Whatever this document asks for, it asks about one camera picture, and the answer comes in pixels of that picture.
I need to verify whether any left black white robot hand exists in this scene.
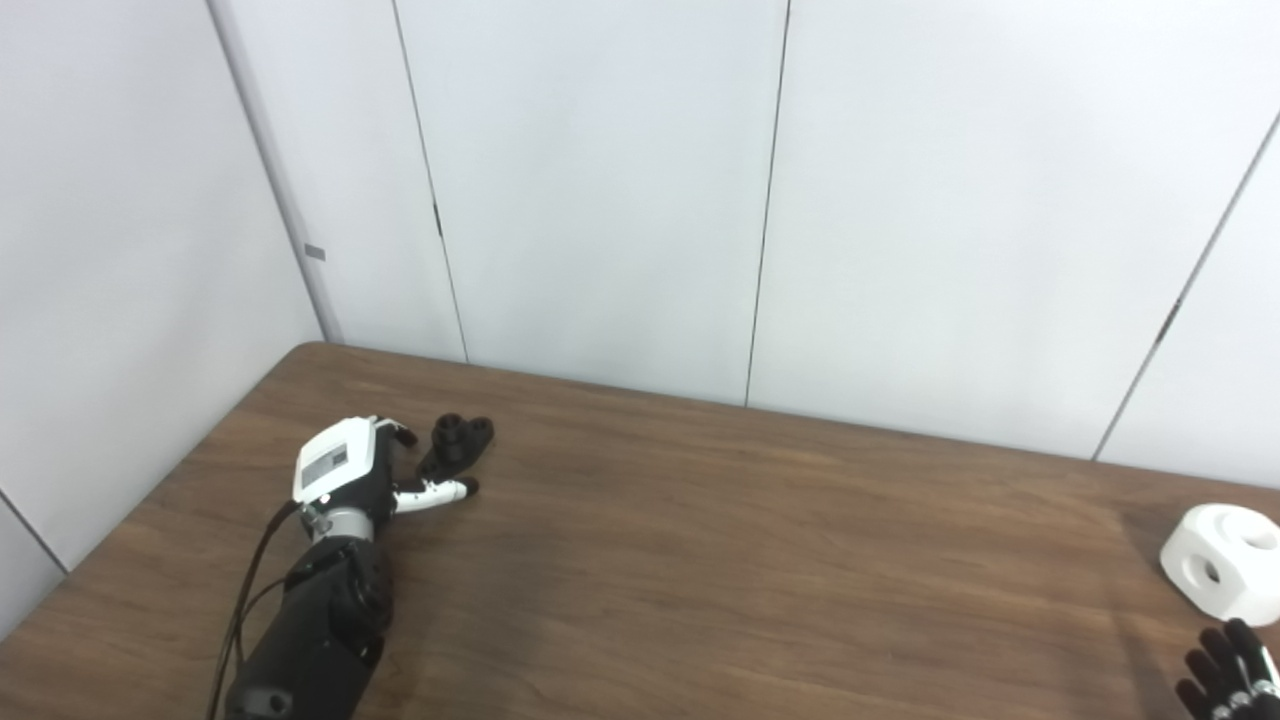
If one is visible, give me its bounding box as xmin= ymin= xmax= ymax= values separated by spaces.
xmin=292 ymin=416 xmax=481 ymax=521

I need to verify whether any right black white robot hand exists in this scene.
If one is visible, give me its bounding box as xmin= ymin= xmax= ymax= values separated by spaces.
xmin=1175 ymin=618 xmax=1280 ymax=720

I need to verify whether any white plastic block with holes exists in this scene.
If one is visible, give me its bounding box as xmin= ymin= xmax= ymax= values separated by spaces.
xmin=1160 ymin=503 xmax=1280 ymax=626

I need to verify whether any black plastic holder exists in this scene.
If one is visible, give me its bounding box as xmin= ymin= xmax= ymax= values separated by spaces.
xmin=416 ymin=413 xmax=496 ymax=481

